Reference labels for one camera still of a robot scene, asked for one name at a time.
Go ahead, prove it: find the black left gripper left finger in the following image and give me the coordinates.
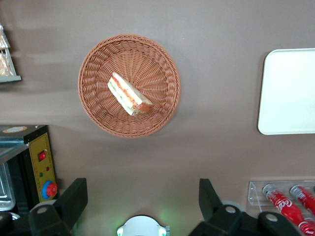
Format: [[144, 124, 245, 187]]
[[28, 178, 89, 236]]

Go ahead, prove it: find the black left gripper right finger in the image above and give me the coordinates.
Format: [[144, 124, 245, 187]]
[[188, 178, 256, 236]]

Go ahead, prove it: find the triangle sandwich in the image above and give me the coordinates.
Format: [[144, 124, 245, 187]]
[[107, 71, 154, 117]]

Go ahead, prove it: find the cream plastic tray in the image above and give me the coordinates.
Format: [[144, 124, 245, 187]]
[[257, 48, 315, 135]]

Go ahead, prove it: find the grey snack tray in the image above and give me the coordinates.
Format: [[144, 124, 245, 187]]
[[0, 24, 22, 84]]

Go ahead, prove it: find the round brown wicker basket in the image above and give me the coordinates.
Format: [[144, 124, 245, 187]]
[[77, 33, 182, 139]]

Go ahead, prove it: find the clear acrylic bottle rack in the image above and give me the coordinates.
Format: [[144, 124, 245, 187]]
[[247, 180, 315, 236]]

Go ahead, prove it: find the black food warmer cabinet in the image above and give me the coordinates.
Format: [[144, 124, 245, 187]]
[[0, 124, 59, 218]]

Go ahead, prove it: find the steel pan in warmer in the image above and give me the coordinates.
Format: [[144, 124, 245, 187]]
[[0, 162, 16, 212]]

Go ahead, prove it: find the clear bag of crackers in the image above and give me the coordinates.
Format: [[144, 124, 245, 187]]
[[0, 51, 14, 77], [0, 25, 10, 49]]

